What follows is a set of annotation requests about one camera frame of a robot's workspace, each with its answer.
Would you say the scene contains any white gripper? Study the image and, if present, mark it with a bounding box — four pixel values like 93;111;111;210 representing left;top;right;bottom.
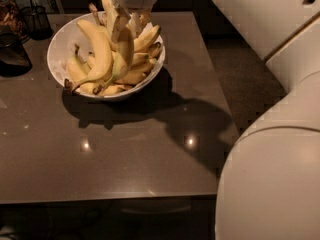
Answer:
111;0;158;43

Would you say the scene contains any long banana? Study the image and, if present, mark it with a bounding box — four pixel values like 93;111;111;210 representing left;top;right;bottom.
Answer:
93;0;134;94
64;19;113;92

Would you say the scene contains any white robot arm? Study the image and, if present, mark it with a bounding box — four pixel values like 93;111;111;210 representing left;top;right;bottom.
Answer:
212;0;320;240

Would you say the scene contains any banana upper right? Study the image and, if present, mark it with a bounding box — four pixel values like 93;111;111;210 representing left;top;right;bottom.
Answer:
134;25;161;52

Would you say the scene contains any small banana right rim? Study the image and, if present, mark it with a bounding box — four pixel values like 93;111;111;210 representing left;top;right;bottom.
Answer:
147;42;162;58

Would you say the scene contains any banana middle right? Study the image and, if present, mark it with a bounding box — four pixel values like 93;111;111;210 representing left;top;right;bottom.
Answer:
132;53;149;66

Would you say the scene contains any banana lower right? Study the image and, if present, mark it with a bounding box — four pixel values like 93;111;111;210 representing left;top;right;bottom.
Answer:
116;59;157;85

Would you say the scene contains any white bowl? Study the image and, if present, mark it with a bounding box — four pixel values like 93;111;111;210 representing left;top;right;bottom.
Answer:
47;14;166;102

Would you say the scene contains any banana lower left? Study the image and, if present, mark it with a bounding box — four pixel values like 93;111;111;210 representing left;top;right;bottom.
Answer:
66;44;95;82

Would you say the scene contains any banana bottom front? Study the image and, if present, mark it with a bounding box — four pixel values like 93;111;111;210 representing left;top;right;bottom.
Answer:
99;85;124;96

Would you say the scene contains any black mesh pen cup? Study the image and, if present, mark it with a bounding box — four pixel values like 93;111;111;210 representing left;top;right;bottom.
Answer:
21;6;53;40

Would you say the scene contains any glass jar with snacks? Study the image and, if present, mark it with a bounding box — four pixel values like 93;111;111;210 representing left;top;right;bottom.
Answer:
0;0;29;43

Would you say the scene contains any dark glass container left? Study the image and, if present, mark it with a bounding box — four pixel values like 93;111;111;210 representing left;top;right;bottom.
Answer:
0;33;32;77

